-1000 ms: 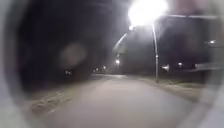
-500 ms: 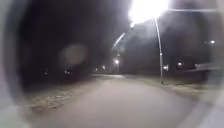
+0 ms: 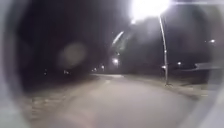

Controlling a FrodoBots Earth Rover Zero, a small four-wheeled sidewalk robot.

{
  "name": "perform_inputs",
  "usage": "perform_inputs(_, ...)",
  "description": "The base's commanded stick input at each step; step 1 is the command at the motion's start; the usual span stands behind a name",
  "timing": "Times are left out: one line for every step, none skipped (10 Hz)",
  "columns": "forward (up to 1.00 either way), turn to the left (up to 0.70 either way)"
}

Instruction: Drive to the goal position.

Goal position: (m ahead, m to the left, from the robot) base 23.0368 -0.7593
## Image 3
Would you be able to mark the tall street lamp pole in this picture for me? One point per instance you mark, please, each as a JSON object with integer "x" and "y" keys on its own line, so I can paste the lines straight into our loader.
{"x": 164, "y": 50}

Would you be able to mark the grey asphalt path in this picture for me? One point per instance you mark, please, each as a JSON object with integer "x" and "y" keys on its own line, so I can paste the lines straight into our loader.
{"x": 123, "y": 103}

